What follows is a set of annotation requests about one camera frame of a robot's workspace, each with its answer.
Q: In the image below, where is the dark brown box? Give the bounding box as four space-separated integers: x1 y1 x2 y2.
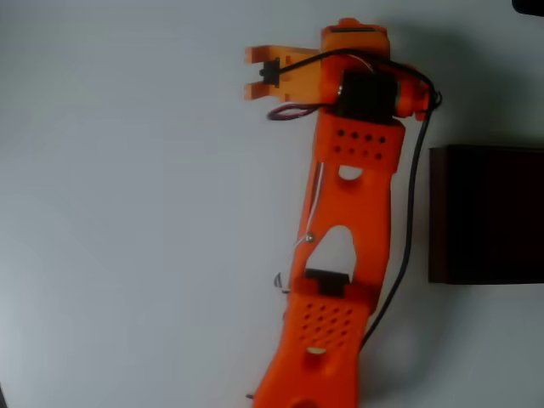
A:
427 144 544 286

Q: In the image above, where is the black corner object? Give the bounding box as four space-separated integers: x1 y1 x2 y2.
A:
512 0 544 17

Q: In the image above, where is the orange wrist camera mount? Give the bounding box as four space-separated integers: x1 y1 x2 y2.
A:
244 44 324 104

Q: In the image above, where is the small black camera module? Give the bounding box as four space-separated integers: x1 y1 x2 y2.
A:
259 59 281 88

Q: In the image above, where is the red and black wire loop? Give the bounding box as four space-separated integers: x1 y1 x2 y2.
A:
266 105 320 122

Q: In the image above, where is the thin white wire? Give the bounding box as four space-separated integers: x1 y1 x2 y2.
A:
280 163 325 298

